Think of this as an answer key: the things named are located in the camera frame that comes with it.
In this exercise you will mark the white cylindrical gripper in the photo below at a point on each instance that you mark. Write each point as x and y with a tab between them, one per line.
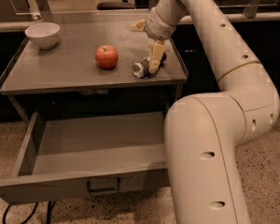
156	29

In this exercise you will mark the silver blue redbull can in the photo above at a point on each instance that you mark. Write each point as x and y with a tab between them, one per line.
143	68

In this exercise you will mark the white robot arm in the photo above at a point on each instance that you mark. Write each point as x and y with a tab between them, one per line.
202	131

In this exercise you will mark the grey cabinet with top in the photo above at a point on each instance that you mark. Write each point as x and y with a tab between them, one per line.
71	66

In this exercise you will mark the open grey top drawer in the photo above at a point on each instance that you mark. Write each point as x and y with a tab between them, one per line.
58	157

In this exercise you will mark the black office chair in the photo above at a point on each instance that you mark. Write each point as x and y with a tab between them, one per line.
115	5

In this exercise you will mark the red apple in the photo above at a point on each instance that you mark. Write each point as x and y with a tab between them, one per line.
106	57

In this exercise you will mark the white ceramic bowl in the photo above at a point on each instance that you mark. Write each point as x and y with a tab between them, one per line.
45	35

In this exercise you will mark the black drawer handle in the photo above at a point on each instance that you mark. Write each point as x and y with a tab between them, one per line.
103	185

